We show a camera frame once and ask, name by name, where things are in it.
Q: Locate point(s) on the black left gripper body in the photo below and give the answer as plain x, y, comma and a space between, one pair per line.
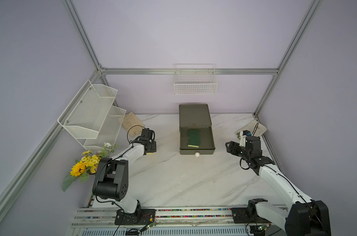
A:
153, 147

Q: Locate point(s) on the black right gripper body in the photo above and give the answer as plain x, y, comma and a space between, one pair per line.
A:
248, 155

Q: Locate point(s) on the green yellow sponge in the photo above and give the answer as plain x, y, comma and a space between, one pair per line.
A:
194, 138

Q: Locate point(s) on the olive white yellow drawer cabinet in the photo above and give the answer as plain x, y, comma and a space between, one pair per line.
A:
194, 115

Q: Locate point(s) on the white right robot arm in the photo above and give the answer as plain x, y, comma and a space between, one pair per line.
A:
303, 216

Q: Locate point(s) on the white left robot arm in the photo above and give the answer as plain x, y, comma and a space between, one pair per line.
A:
112, 177

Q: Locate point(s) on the beige work glove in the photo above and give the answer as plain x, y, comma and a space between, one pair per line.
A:
132, 124

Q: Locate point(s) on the white mesh two-tier shelf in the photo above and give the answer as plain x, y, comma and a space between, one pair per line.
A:
92, 118

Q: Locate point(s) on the yellow sunflower bouquet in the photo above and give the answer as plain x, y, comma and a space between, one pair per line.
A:
87, 165

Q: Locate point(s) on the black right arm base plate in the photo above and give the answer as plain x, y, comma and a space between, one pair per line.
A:
240, 215

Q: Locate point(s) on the white wire wall basket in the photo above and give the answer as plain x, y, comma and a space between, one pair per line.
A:
195, 79

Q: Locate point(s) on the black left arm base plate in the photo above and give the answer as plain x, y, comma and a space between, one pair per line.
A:
139, 217

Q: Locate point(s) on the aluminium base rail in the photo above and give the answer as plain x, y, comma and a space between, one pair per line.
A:
170, 221

